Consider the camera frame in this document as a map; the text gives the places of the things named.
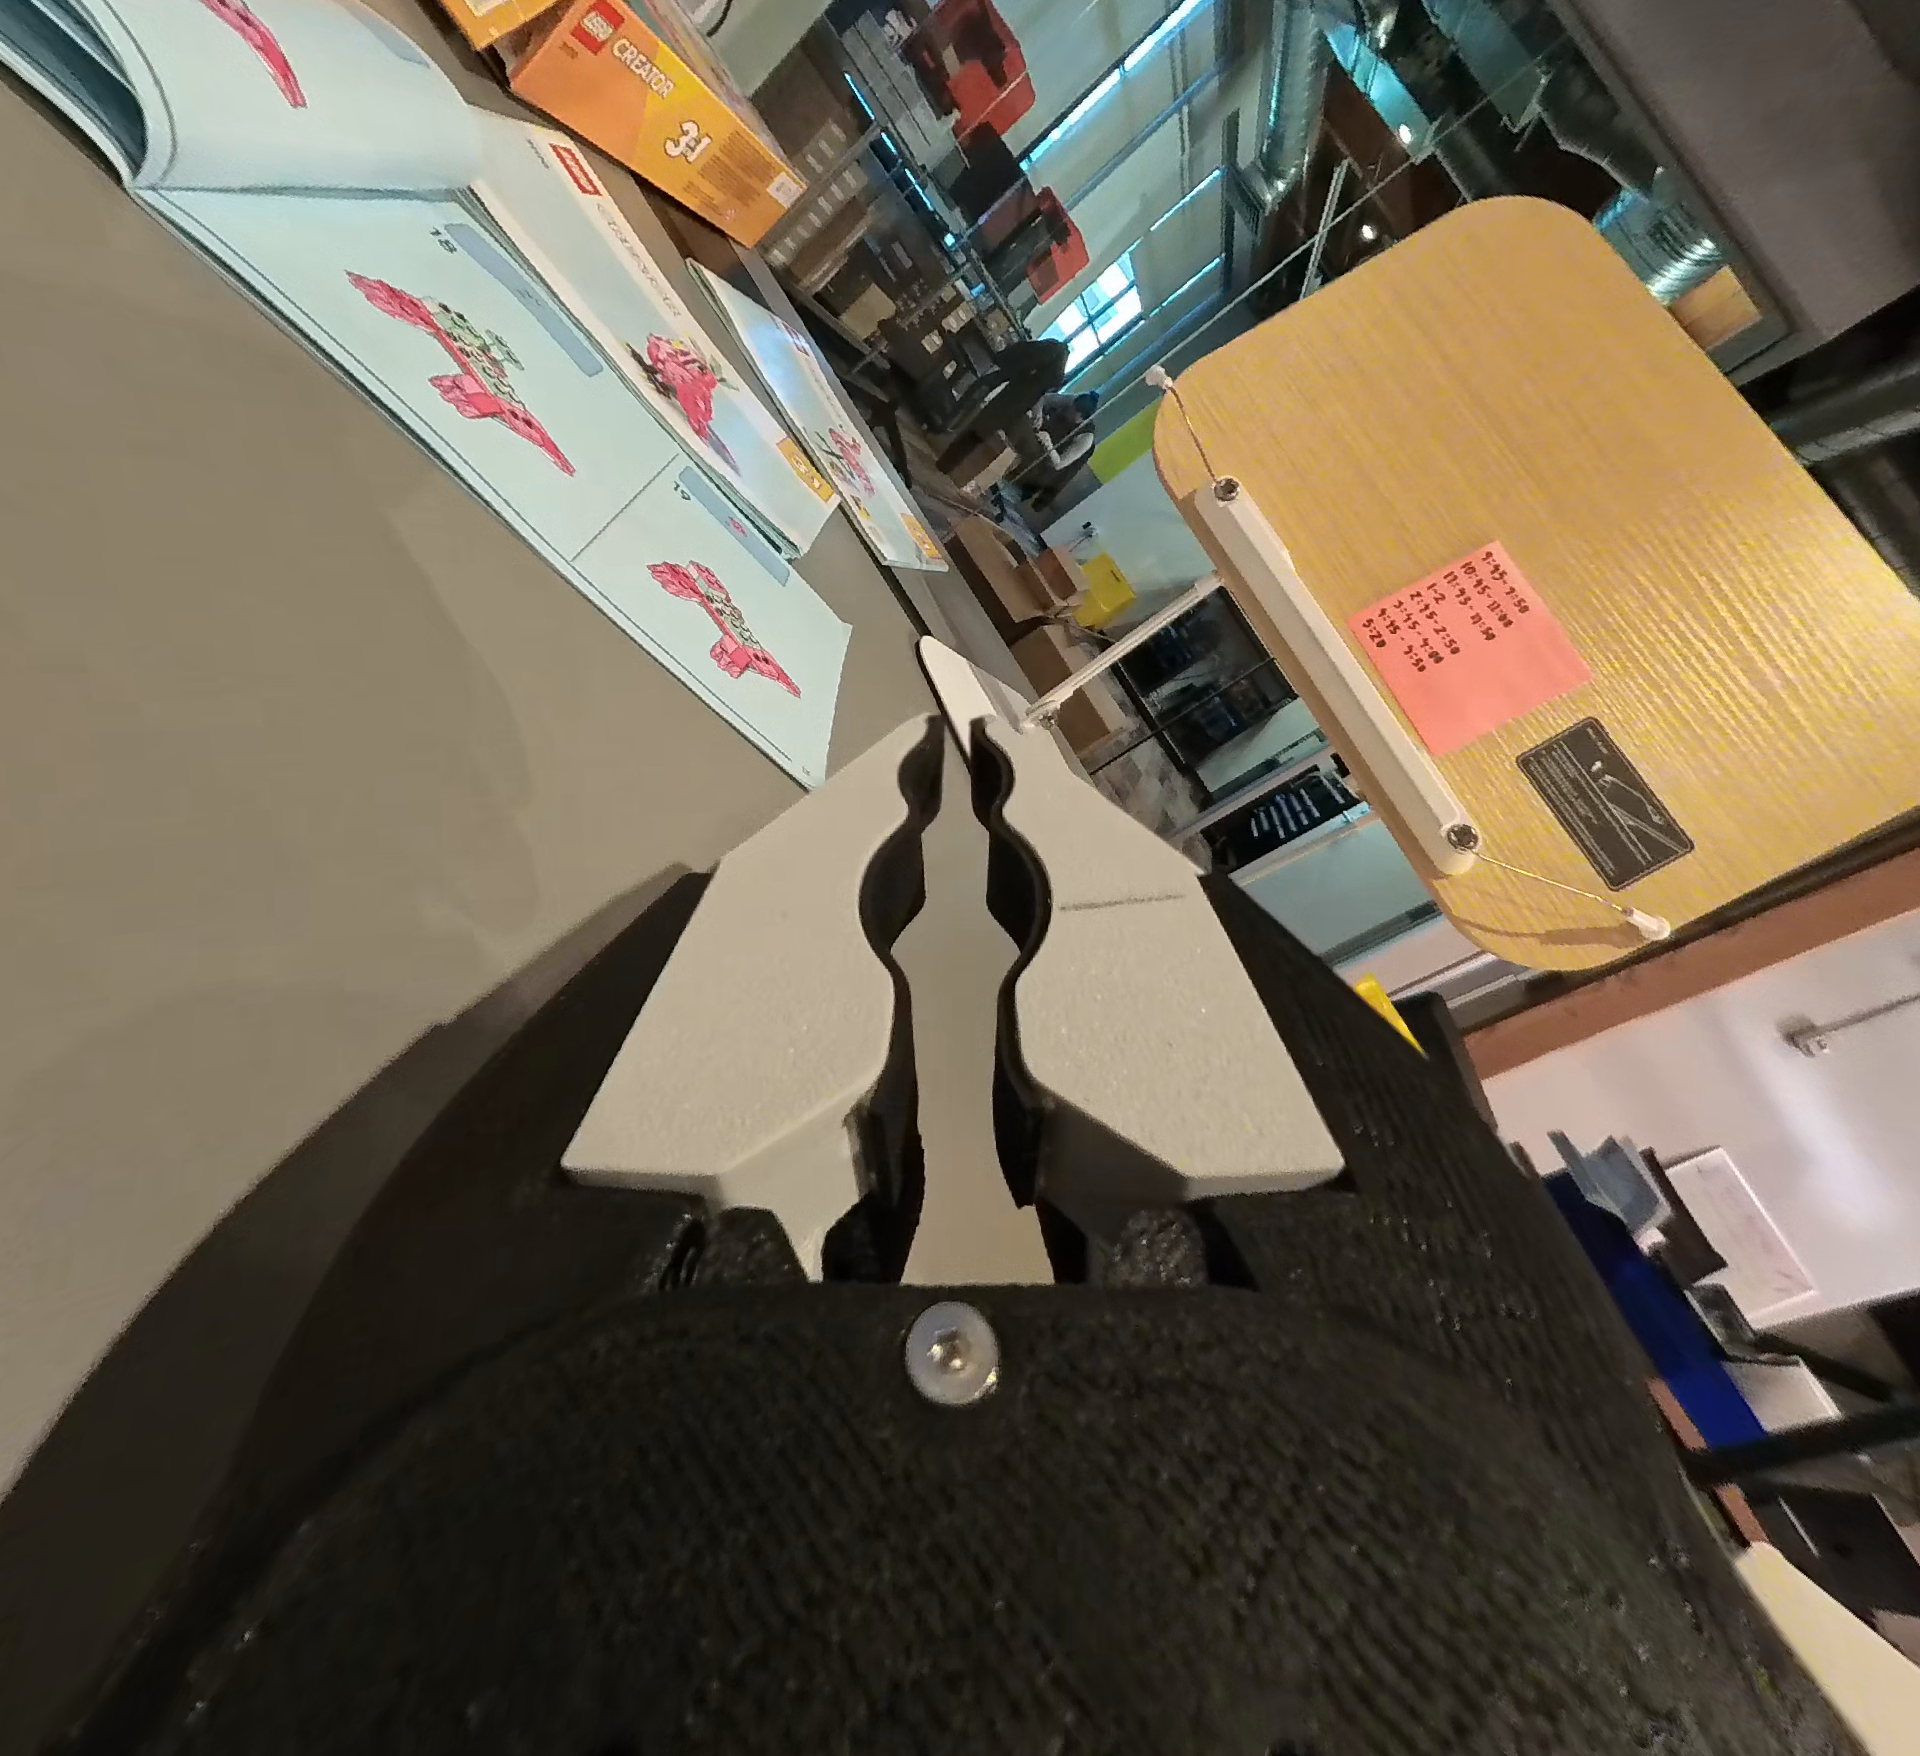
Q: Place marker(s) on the red equipment enclosure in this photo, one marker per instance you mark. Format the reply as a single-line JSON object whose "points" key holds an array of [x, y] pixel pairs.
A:
{"points": [[1034, 248], [974, 52]]}

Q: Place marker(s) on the open light blue instruction booklet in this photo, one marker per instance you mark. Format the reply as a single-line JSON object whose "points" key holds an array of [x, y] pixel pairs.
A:
{"points": [[300, 122]]}

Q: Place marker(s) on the blue plastic container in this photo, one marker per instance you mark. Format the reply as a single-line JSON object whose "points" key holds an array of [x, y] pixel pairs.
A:
{"points": [[1649, 1291]]}

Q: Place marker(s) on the metal shelf rack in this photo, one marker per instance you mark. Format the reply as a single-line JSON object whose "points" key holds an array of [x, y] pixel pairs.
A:
{"points": [[900, 240]]}

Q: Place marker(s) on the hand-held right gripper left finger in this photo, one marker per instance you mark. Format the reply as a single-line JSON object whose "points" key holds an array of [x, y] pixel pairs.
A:
{"points": [[734, 1020]]}

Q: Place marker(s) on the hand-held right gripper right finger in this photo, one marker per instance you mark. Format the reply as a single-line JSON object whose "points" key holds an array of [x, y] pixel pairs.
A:
{"points": [[1170, 1036]]}

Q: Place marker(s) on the black label sticker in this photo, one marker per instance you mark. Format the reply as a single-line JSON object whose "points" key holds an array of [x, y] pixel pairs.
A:
{"points": [[1605, 803]]}

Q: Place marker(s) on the wooden book stand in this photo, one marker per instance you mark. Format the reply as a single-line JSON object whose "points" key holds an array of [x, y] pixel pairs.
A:
{"points": [[1575, 435]]}

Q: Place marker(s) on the pink sticky note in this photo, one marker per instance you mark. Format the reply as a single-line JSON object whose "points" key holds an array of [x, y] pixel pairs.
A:
{"points": [[1470, 645]]}

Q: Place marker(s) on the brown cardboard box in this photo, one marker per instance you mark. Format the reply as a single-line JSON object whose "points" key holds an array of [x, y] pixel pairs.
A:
{"points": [[1020, 586], [1087, 719]]}

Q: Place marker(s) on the closed light blue instruction booklet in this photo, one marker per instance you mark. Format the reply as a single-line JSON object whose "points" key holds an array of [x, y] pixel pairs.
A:
{"points": [[645, 287], [864, 497]]}

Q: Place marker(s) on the grey desk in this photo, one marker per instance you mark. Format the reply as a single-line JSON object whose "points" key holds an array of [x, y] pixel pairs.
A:
{"points": [[225, 811]]}

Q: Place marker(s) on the orange toy brick box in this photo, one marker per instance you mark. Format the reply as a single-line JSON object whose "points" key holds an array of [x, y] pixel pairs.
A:
{"points": [[600, 61]]}

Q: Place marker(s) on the yellow floor bin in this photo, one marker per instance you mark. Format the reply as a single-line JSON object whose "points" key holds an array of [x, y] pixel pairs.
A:
{"points": [[1106, 589]]}

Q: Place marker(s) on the black office chair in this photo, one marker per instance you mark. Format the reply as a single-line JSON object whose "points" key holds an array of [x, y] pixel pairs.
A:
{"points": [[974, 383]]}

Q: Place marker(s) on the ribbed silver ventilation duct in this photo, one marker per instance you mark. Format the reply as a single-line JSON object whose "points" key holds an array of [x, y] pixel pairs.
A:
{"points": [[1657, 240]]}

